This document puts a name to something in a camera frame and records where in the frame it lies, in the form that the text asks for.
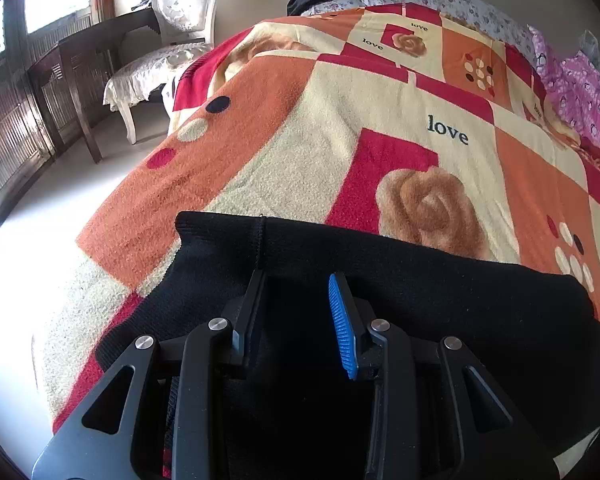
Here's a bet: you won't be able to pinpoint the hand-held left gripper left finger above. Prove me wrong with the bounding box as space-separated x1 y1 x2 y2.
31 270 269 480

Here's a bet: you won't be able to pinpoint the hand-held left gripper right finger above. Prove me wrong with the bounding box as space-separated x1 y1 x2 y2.
328 272 561 480

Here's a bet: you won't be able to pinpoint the black pants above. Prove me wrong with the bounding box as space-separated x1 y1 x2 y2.
96 211 600 480

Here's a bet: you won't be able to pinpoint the rose printed blanket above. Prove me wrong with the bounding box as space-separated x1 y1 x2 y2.
32 4 600 480

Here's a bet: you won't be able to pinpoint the dark wooden cabinet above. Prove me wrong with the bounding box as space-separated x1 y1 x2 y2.
0 0 57 226

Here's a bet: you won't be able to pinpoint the white upholstered chair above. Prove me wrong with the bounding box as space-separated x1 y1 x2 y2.
103 0 224 146

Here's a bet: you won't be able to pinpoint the dark wooden desk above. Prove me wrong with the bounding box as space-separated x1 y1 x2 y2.
27 7 162 164

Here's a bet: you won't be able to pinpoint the pink penguin print quilt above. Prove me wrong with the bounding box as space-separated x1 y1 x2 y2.
529 25 600 162

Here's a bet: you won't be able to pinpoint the floral bed sheet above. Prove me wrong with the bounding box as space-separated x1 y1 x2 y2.
302 0 539 69

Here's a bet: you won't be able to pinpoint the clear plastic bag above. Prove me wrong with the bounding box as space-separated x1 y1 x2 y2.
577 30 600 69

